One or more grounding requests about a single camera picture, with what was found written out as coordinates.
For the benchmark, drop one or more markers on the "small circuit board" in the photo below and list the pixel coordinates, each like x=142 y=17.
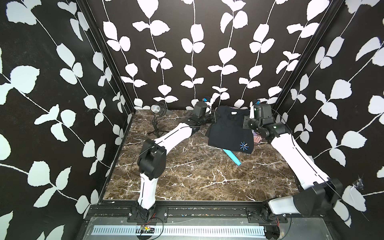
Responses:
x=146 y=230

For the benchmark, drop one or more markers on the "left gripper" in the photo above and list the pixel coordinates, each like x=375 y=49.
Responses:
x=213 y=119

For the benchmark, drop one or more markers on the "black t-shirt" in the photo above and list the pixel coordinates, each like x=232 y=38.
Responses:
x=228 y=132

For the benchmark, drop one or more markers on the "white perforated strip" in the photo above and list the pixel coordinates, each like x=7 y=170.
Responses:
x=184 y=231

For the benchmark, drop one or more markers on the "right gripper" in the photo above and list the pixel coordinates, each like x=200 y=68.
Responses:
x=247 y=119

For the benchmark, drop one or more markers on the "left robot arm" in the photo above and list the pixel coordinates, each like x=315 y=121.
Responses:
x=152 y=158

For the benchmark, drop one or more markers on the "blue toy microphone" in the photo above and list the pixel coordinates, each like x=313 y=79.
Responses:
x=233 y=157

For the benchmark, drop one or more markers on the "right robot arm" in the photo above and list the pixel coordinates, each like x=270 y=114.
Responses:
x=319 y=193

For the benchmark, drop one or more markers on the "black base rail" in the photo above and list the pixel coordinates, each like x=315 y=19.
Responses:
x=164 y=211

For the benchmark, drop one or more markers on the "pink plastic basket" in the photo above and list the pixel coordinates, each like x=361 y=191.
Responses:
x=257 y=137

